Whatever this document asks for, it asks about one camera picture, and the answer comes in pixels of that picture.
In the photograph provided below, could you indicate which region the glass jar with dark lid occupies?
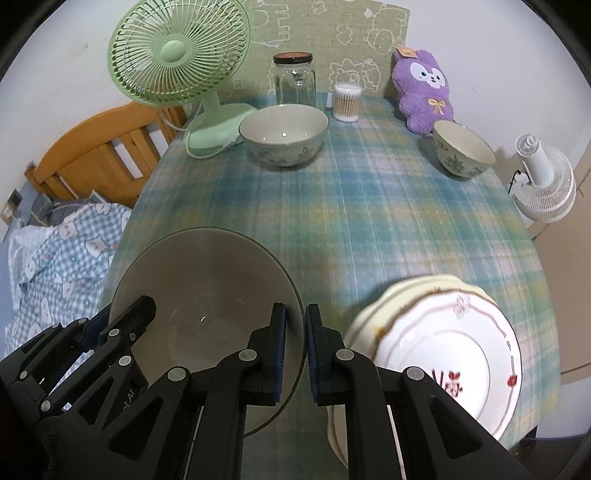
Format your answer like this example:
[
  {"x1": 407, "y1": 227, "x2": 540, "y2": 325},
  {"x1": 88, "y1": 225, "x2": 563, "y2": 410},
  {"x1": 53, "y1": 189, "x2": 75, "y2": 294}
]
[{"x1": 273, "y1": 52, "x2": 317, "y2": 108}]

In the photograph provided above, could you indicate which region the green desk fan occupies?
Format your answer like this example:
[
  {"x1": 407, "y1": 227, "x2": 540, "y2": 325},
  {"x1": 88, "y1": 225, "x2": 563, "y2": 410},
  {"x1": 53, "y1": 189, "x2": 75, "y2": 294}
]
[{"x1": 107, "y1": 0, "x2": 258, "y2": 151}]

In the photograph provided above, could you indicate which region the white red flower plate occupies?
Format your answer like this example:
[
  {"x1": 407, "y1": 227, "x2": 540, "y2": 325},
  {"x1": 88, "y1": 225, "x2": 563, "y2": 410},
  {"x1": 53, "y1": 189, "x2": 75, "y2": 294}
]
[{"x1": 372, "y1": 288, "x2": 523, "y2": 441}]

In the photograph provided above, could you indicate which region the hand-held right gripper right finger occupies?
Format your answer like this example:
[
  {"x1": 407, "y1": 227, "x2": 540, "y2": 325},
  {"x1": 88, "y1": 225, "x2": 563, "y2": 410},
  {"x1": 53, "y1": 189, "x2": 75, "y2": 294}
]
[{"x1": 305, "y1": 303, "x2": 536, "y2": 480}]

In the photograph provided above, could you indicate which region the small yellow flower plate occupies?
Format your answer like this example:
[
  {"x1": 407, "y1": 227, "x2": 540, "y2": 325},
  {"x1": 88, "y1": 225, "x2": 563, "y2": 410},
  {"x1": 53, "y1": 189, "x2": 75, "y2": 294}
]
[{"x1": 344, "y1": 277, "x2": 490, "y2": 365}]

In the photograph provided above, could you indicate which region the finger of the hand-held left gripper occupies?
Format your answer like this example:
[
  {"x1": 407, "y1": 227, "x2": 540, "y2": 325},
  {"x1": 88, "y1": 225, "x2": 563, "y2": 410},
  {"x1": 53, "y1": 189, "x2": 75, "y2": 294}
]
[
  {"x1": 4, "y1": 309, "x2": 110, "y2": 371},
  {"x1": 98, "y1": 295, "x2": 158, "y2": 371}
]

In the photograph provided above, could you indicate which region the wooden bed headboard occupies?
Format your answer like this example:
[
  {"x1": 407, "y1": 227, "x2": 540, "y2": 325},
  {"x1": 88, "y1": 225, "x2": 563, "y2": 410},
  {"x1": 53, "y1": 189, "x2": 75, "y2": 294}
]
[{"x1": 24, "y1": 100, "x2": 188, "y2": 209}]

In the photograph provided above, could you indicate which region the white fan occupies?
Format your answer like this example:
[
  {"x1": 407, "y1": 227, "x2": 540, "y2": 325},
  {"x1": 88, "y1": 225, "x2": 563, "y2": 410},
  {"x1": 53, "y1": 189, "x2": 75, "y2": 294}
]
[{"x1": 513, "y1": 134, "x2": 578, "y2": 224}]

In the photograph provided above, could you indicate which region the blue checkered printed blanket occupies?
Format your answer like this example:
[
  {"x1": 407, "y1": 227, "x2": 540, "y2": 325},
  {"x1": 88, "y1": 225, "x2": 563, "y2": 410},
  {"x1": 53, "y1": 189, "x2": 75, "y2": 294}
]
[{"x1": 7, "y1": 200, "x2": 134, "y2": 365}]

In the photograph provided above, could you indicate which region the medium floral ceramic bowl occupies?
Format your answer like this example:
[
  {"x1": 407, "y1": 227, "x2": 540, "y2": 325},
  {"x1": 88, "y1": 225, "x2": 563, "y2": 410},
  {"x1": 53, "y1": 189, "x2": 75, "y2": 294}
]
[{"x1": 239, "y1": 104, "x2": 329, "y2": 168}]

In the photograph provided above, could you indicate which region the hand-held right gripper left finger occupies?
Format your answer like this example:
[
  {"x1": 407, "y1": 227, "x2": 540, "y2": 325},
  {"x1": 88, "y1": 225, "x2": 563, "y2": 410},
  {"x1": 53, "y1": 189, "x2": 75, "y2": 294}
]
[{"x1": 74, "y1": 302, "x2": 289, "y2": 480}]

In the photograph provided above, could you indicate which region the green printed wall panel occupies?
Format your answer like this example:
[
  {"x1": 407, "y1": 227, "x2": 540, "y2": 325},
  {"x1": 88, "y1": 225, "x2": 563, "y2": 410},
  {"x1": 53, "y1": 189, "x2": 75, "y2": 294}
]
[{"x1": 231, "y1": 0, "x2": 411, "y2": 100}]

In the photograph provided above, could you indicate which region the purple plush bunny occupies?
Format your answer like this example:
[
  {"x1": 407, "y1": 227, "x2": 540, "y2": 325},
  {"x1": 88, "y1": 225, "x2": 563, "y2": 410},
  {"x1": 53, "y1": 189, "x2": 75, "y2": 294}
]
[{"x1": 392, "y1": 46, "x2": 455, "y2": 136}]

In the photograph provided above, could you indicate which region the small floral ceramic bowl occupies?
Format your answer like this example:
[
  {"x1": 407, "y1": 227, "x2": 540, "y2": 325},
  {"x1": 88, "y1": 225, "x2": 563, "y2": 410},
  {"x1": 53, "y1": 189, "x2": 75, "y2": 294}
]
[{"x1": 432, "y1": 120, "x2": 497, "y2": 181}]

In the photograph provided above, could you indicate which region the large yellow flower plate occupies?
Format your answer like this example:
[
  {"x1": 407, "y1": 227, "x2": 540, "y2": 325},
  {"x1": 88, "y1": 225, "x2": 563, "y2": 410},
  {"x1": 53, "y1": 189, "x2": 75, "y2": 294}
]
[{"x1": 327, "y1": 274, "x2": 499, "y2": 467}]

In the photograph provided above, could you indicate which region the cotton swab container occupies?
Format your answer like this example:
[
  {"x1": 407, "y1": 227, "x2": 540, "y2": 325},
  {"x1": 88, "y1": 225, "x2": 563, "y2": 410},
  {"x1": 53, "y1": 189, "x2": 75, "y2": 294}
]
[{"x1": 333, "y1": 83, "x2": 362, "y2": 123}]

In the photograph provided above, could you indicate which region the beige wooden board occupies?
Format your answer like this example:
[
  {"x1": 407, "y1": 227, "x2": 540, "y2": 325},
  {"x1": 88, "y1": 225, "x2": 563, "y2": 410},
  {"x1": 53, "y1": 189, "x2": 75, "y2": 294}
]
[{"x1": 526, "y1": 157, "x2": 591, "y2": 384}]

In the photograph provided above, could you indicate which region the large floral ceramic bowl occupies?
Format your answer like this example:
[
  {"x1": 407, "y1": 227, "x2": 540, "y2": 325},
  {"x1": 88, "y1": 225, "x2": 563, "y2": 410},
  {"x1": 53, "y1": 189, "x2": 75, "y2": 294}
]
[{"x1": 110, "y1": 227, "x2": 306, "y2": 437}]

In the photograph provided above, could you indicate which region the plaid tablecloth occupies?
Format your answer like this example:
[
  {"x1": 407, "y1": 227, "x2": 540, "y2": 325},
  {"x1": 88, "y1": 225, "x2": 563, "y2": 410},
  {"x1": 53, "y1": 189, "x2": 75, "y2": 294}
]
[{"x1": 95, "y1": 95, "x2": 561, "y2": 480}]

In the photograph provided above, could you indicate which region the grey plaid cloth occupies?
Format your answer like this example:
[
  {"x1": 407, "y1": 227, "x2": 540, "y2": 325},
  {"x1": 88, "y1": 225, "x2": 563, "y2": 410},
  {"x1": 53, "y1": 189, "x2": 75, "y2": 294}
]
[{"x1": 30, "y1": 194, "x2": 93, "y2": 227}]

